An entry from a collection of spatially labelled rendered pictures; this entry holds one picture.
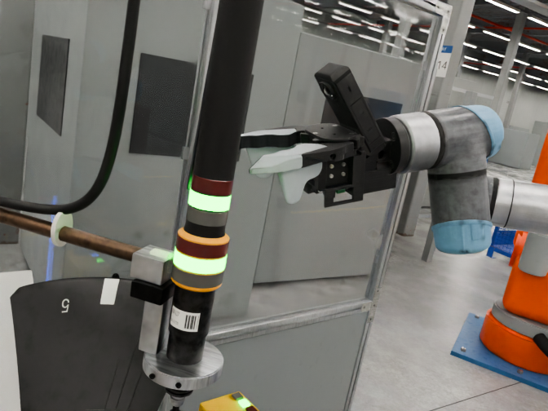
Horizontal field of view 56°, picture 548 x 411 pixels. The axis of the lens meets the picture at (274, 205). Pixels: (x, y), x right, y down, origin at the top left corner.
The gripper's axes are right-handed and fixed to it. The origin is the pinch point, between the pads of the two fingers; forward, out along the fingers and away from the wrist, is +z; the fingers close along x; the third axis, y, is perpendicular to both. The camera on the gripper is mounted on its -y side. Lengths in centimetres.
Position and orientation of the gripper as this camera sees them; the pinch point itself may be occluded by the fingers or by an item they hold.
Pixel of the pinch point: (242, 150)
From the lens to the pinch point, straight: 57.0
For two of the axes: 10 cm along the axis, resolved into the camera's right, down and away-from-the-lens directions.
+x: -3.9, -3.6, 8.5
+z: -9.2, 1.7, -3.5
